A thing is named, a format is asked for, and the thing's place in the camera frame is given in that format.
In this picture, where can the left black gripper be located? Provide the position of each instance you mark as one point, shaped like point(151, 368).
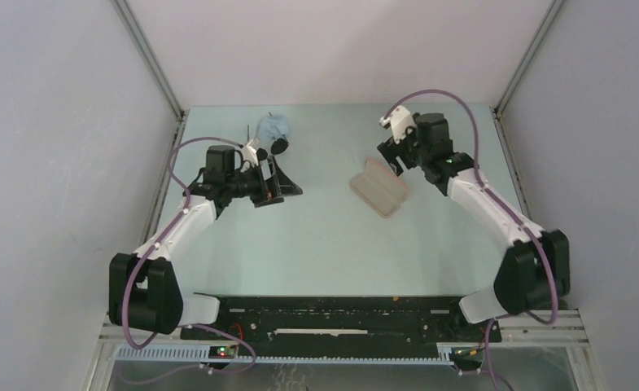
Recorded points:
point(277, 186)

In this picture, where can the aluminium frame rails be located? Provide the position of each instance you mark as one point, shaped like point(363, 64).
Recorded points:
point(522, 330)

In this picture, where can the grey cable duct rail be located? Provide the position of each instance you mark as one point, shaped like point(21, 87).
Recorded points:
point(201, 353)

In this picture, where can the black sunglasses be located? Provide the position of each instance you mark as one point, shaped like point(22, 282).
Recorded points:
point(277, 147)

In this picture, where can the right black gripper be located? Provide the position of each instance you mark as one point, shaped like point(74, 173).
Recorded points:
point(391, 150)

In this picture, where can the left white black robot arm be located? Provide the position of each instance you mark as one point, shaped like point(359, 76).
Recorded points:
point(144, 290)

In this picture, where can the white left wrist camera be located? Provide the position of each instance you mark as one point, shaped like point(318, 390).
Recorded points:
point(249, 152)

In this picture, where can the light blue cleaning cloth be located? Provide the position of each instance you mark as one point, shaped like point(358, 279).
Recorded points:
point(272, 127)

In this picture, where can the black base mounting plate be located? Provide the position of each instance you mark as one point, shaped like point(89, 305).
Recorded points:
point(383, 313)

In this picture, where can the pink glasses case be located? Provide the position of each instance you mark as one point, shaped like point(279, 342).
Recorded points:
point(379, 188)

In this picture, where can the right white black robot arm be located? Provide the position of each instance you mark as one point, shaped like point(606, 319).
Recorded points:
point(534, 269)

